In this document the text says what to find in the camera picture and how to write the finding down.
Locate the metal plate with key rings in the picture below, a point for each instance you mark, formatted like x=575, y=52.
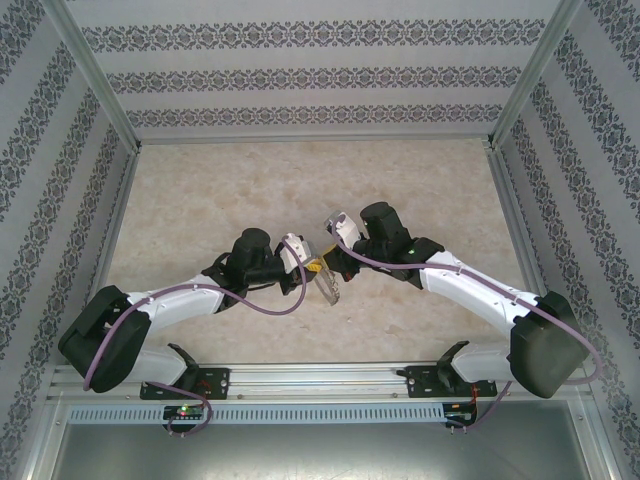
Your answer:
x=330, y=290

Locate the left controller circuit board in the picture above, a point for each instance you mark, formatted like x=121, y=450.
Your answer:
x=185, y=412

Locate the controller circuit board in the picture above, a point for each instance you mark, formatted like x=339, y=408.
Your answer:
x=460, y=415
x=185, y=412

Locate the aluminium beam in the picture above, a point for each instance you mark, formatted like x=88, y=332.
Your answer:
x=513, y=215
x=116, y=225

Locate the aluminium right side beam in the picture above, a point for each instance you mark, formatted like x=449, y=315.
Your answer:
x=513, y=215

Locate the aluminium left side beam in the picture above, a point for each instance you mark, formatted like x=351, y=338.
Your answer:
x=116, y=225

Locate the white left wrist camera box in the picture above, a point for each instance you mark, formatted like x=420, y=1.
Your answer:
x=295, y=250

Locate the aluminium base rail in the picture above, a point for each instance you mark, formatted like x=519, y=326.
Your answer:
x=315, y=382

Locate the grey metal sheet panel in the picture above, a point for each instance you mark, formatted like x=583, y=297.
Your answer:
x=320, y=455

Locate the aluminium left frame post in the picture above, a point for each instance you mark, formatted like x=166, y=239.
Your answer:
x=90, y=75

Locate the aluminium right frame post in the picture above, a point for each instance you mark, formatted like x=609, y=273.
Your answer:
x=537, y=75

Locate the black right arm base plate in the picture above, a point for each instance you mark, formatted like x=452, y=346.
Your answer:
x=425, y=382

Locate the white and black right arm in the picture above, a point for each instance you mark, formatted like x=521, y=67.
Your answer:
x=465, y=290

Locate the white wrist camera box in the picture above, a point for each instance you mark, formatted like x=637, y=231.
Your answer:
x=295, y=250
x=347, y=230

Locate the aluminium frame post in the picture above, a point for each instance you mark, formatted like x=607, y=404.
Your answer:
x=90, y=75
x=537, y=75

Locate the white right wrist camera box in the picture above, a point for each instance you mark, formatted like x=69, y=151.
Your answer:
x=347, y=230

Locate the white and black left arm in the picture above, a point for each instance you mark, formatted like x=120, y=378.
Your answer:
x=175, y=300

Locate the right controller circuit board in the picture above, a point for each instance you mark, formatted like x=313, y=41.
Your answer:
x=460, y=415

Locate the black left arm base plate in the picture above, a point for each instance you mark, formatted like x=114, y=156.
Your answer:
x=215, y=382

